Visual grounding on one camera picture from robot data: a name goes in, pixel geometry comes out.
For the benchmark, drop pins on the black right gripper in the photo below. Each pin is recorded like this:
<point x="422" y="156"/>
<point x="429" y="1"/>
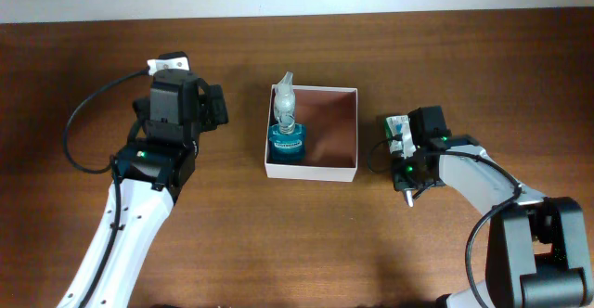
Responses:
<point x="402" y="181"/>

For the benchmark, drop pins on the blue white toothbrush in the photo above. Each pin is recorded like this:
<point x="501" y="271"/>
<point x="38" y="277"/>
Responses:
<point x="409" y="197"/>

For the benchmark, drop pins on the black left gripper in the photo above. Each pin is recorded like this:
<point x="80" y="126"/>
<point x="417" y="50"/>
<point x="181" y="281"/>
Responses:
<point x="210" y="109"/>

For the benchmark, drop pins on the green white soap packet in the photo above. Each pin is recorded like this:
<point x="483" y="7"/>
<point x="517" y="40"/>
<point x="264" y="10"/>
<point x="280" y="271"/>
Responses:
<point x="390" y="125"/>

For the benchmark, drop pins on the green Listerine mouthwash bottle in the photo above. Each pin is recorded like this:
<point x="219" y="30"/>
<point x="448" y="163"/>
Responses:
<point x="286" y="140"/>

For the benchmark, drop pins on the pink open cardboard box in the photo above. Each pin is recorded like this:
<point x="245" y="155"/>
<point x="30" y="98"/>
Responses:
<point x="330" y="116"/>

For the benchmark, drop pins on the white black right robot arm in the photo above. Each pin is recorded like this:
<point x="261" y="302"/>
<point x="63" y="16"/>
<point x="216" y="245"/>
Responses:
<point x="527" y="250"/>

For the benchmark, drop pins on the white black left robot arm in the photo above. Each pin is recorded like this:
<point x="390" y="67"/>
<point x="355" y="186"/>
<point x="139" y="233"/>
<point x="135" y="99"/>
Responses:
<point x="147" y="176"/>

